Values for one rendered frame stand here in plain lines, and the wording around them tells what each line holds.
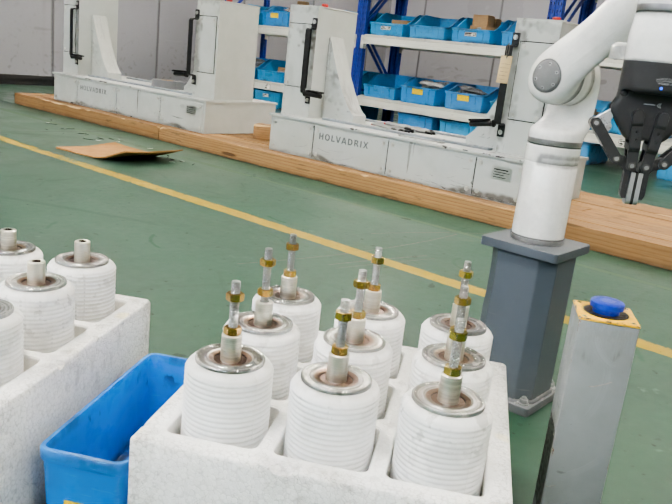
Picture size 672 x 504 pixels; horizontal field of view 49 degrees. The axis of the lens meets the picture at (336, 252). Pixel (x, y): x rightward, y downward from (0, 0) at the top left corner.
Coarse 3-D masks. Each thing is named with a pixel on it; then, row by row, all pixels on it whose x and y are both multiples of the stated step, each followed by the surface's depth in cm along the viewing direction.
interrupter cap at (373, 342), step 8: (336, 328) 91; (328, 336) 89; (336, 336) 89; (368, 336) 90; (376, 336) 90; (328, 344) 87; (352, 344) 88; (360, 344) 88; (368, 344) 88; (376, 344) 88; (384, 344) 88; (360, 352) 85; (368, 352) 86
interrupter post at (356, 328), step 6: (348, 324) 88; (354, 324) 87; (360, 324) 87; (348, 330) 88; (354, 330) 88; (360, 330) 88; (348, 336) 88; (354, 336) 88; (360, 336) 88; (354, 342) 88; (360, 342) 88
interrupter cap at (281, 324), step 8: (248, 312) 93; (240, 320) 90; (248, 320) 91; (272, 320) 92; (280, 320) 92; (288, 320) 92; (248, 328) 88; (256, 328) 88; (264, 328) 90; (272, 328) 89; (280, 328) 89; (288, 328) 89
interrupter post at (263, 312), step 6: (258, 300) 90; (270, 300) 91; (258, 306) 89; (264, 306) 89; (270, 306) 90; (258, 312) 90; (264, 312) 89; (270, 312) 90; (258, 318) 90; (264, 318) 90; (270, 318) 90; (258, 324) 90; (264, 324) 90; (270, 324) 91
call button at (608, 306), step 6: (594, 300) 89; (600, 300) 89; (606, 300) 89; (612, 300) 89; (618, 300) 90; (594, 306) 89; (600, 306) 88; (606, 306) 88; (612, 306) 87; (618, 306) 88; (624, 306) 88; (600, 312) 88; (606, 312) 88; (612, 312) 88; (618, 312) 88
